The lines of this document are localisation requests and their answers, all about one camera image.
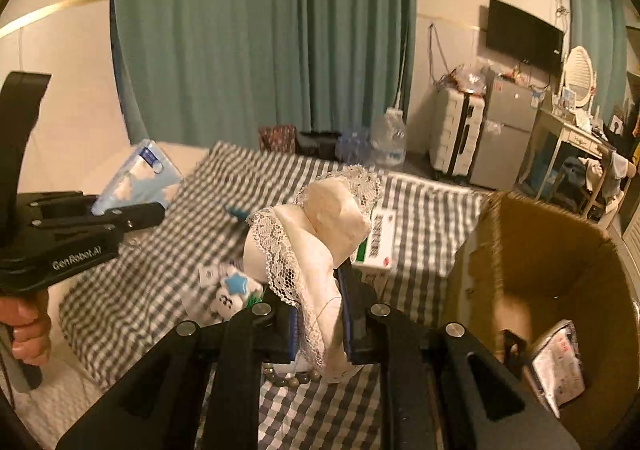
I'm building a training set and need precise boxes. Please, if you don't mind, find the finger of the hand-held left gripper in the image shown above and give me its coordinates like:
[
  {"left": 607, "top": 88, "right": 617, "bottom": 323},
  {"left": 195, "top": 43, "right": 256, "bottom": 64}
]
[
  {"left": 30, "top": 202, "right": 166, "bottom": 243},
  {"left": 22, "top": 191, "right": 98, "bottom": 221}
]

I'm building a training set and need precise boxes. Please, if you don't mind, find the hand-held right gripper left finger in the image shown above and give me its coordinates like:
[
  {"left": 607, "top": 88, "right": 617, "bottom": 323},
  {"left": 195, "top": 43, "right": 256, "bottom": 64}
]
[{"left": 57, "top": 290, "right": 301, "bottom": 450}]

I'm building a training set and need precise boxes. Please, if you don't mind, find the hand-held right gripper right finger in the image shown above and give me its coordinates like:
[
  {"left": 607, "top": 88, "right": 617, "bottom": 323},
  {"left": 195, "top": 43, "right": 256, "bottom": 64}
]
[{"left": 335, "top": 267, "right": 581, "bottom": 450}]

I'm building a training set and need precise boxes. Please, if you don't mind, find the blue cloud-print tissue pack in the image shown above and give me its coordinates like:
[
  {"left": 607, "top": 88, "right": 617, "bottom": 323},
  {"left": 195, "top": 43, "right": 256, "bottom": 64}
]
[{"left": 92, "top": 139, "right": 183, "bottom": 215}]

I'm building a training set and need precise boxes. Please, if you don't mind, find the cream lace-trimmed cloth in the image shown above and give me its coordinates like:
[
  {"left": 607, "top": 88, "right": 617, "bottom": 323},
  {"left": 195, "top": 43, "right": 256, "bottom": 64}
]
[{"left": 242, "top": 165, "right": 386, "bottom": 386}]

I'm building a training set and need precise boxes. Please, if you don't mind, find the green white medicine box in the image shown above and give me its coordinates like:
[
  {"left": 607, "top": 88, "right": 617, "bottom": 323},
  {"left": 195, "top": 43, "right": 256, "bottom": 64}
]
[{"left": 347, "top": 200, "right": 398, "bottom": 301}]

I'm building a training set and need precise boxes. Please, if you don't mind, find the brown cardboard box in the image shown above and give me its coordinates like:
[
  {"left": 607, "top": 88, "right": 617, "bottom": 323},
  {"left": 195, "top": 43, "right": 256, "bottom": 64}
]
[{"left": 442, "top": 190, "right": 640, "bottom": 450}]

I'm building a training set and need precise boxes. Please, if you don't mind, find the person's left hand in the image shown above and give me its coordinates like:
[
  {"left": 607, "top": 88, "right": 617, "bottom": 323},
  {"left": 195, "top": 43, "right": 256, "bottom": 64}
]
[{"left": 9, "top": 297, "right": 52, "bottom": 366}]

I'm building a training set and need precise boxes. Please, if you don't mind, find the grey white checked cloth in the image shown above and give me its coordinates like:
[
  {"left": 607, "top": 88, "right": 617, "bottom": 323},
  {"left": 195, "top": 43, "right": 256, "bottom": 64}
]
[{"left": 57, "top": 140, "right": 501, "bottom": 450}]

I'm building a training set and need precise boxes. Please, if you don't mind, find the white bear toy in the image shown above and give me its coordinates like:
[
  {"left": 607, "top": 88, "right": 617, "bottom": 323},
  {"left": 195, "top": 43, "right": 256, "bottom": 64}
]
[{"left": 212, "top": 267, "right": 266, "bottom": 323}]

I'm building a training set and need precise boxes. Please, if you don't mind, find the dark patterned bag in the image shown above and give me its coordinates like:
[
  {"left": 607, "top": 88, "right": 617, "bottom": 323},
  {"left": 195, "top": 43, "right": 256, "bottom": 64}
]
[{"left": 257, "top": 125, "right": 298, "bottom": 153}]

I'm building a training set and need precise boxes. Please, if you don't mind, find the small clear water bottle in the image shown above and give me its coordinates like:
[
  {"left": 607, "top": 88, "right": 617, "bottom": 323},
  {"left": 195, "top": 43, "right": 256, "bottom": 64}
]
[{"left": 335, "top": 127, "right": 373, "bottom": 163}]

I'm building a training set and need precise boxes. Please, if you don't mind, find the black bag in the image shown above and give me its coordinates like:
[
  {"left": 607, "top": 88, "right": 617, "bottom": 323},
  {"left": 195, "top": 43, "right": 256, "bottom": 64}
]
[{"left": 295, "top": 130, "right": 343, "bottom": 158}]

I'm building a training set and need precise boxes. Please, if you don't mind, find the large clear water bottle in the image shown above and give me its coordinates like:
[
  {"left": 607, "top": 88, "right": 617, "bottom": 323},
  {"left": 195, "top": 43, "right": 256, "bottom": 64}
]
[{"left": 370, "top": 107, "right": 407, "bottom": 168}]

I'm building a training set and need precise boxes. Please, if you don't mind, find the wide green curtain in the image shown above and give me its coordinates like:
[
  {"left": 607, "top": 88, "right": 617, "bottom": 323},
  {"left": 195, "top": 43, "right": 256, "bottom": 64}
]
[{"left": 110, "top": 0, "right": 418, "bottom": 161}]

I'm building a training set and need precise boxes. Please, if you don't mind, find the white packet red print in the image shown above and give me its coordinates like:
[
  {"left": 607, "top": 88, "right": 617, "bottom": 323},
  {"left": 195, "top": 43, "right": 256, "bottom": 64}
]
[{"left": 530, "top": 320, "right": 586, "bottom": 418}]

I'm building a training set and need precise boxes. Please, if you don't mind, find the white suitcase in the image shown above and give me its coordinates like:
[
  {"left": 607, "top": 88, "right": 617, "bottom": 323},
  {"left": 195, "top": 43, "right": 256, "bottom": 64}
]
[{"left": 429, "top": 84, "right": 488, "bottom": 178}]

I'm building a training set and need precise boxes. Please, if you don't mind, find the grey small fridge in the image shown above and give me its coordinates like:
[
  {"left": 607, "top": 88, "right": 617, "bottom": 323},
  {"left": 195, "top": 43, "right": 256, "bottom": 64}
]
[{"left": 470, "top": 74, "right": 543, "bottom": 191}]

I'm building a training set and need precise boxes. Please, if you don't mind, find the white vanity desk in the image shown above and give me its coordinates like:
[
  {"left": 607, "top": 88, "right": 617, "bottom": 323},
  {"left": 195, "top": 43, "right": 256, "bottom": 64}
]
[{"left": 517, "top": 107, "right": 626, "bottom": 221}]

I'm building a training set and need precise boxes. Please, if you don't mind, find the white oval vanity mirror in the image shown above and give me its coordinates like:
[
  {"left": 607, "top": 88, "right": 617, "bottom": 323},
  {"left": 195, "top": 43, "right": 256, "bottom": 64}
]
[{"left": 562, "top": 46, "right": 598, "bottom": 110}]

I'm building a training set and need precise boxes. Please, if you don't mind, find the narrow green curtain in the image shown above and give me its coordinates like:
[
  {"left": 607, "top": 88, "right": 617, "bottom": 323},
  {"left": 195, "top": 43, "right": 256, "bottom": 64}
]
[{"left": 562, "top": 0, "right": 628, "bottom": 100}]

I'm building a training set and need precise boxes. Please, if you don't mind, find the brown bead bracelet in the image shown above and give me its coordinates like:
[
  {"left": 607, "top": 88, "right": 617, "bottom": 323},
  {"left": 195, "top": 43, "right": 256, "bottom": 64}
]
[{"left": 262, "top": 362, "right": 323, "bottom": 388}]

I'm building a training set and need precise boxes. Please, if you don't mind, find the black wall television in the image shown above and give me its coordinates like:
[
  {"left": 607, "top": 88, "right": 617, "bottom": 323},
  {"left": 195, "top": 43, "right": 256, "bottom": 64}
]
[{"left": 486, "top": 0, "right": 566, "bottom": 73}]

